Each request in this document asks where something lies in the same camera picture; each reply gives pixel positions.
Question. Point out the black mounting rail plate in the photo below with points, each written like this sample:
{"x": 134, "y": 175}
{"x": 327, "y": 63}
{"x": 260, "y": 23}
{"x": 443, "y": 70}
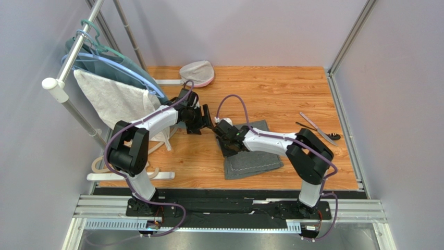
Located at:
{"x": 219, "y": 208}

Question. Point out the aluminium frame rail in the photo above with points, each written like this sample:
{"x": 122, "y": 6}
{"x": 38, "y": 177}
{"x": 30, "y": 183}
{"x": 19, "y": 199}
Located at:
{"x": 358, "y": 222}

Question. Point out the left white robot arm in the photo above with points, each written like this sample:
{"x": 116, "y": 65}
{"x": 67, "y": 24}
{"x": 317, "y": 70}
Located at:
{"x": 126, "y": 153}

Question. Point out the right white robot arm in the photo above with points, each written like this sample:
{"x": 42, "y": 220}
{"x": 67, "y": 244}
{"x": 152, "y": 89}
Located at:
{"x": 310, "y": 157}

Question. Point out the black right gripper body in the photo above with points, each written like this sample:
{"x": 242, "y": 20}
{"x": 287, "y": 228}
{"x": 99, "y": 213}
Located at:
{"x": 224, "y": 141}

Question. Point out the teal shirt on hanger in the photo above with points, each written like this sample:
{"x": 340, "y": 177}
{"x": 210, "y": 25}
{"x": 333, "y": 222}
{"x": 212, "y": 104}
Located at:
{"x": 114, "y": 69}

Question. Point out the white clothes rack base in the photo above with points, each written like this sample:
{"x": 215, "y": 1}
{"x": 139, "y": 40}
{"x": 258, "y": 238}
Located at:
{"x": 99, "y": 177}

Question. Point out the white mesh cap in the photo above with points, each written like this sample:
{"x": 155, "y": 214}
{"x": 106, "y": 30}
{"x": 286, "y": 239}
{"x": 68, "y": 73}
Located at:
{"x": 201, "y": 73}

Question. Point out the white towel on hanger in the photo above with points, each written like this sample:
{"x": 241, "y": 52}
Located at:
{"x": 115, "y": 101}

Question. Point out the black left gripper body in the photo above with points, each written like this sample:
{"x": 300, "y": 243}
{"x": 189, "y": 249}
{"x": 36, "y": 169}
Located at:
{"x": 195, "y": 120}

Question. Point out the light blue hanger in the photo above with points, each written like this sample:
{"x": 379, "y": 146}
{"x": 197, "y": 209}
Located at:
{"x": 114, "y": 67}

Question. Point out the grey cloth napkin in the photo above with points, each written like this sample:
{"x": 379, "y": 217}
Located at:
{"x": 245, "y": 164}

